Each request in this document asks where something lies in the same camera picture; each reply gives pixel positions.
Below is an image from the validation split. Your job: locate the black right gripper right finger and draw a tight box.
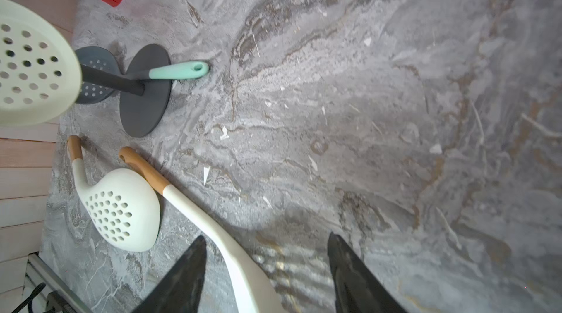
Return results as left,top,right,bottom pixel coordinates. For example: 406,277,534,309
327,233,406,313

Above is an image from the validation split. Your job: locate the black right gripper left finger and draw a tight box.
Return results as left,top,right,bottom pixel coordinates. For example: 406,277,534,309
133,235,207,313

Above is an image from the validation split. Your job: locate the large cream skimmer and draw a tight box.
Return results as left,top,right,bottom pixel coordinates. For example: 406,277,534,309
67,135,160,252

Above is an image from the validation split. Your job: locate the grey skimmer behind grey rack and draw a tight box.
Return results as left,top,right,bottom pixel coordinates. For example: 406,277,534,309
76,46,210,105

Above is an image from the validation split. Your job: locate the grey utensil rack stand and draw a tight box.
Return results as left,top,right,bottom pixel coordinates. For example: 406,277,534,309
76,44,172,137

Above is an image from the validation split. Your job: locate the aluminium rail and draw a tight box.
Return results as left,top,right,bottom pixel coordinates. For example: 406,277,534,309
23,253,92,313

